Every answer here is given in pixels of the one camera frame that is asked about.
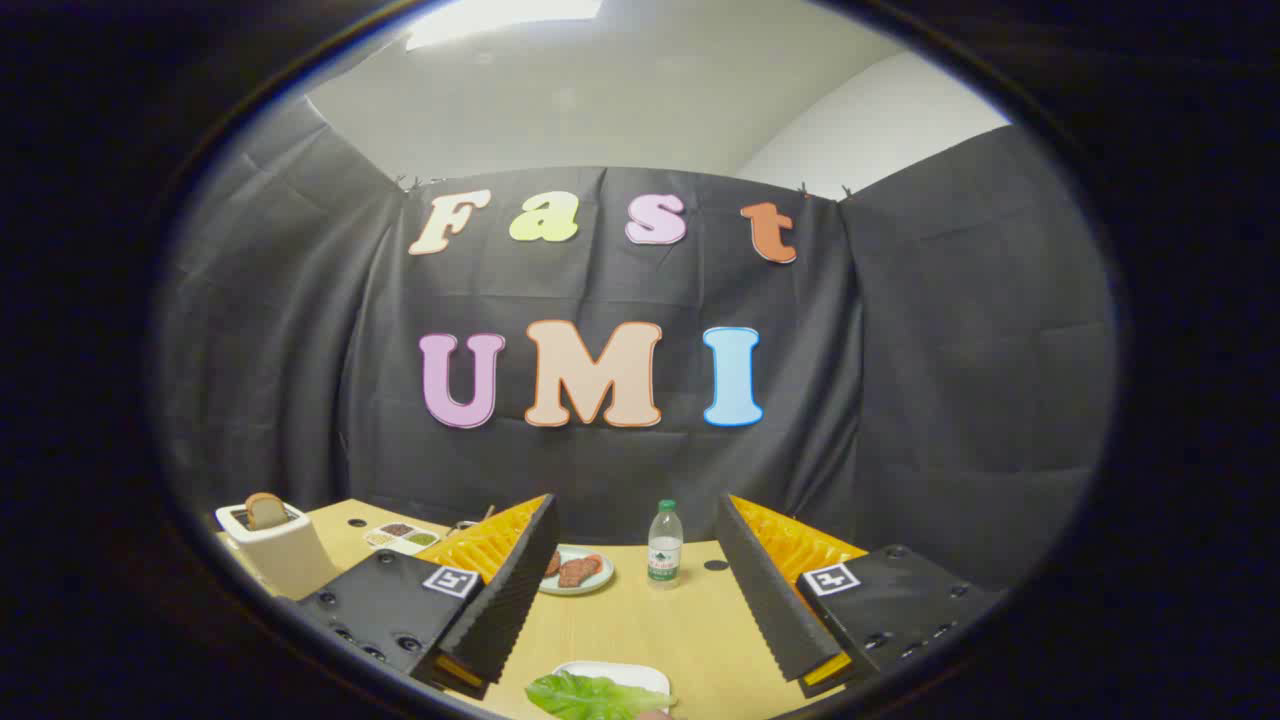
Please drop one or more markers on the white toaster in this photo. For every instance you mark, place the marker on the white toaster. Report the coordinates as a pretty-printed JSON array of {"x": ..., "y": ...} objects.
[{"x": 290, "y": 560}]

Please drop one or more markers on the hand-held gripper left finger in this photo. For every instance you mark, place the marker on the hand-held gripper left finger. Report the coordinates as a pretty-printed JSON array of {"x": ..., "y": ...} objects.
[{"x": 505, "y": 600}]

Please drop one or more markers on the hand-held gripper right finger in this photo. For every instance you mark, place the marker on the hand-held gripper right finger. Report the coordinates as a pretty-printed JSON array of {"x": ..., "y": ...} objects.
[{"x": 770, "y": 600}]

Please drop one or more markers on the clear water bottle green cap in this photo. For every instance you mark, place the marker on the clear water bottle green cap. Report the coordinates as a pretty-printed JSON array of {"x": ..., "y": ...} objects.
[{"x": 665, "y": 550}]

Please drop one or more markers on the brown meat piece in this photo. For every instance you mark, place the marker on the brown meat piece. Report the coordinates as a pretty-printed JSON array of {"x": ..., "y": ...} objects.
[
  {"x": 551, "y": 565},
  {"x": 578, "y": 572}
]

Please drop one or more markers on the black backdrop cloth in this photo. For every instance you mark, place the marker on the black backdrop cloth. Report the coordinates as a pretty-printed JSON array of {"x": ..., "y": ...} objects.
[{"x": 900, "y": 400}]

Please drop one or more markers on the brown bread slice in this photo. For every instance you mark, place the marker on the brown bread slice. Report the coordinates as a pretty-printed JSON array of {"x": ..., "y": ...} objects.
[{"x": 266, "y": 512}]

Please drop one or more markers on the pale green round plate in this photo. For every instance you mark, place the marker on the pale green round plate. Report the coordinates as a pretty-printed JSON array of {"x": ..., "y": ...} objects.
[{"x": 597, "y": 584}]

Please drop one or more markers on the clear glass utensil cup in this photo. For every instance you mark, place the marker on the clear glass utensil cup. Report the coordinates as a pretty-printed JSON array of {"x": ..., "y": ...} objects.
[{"x": 462, "y": 525}]

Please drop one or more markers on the green lettuce leaf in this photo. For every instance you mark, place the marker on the green lettuce leaf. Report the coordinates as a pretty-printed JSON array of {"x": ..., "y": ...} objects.
[{"x": 590, "y": 698}]

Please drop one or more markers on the white divided spice dish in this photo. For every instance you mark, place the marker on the white divided spice dish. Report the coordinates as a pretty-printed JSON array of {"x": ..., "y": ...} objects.
[{"x": 400, "y": 546}]

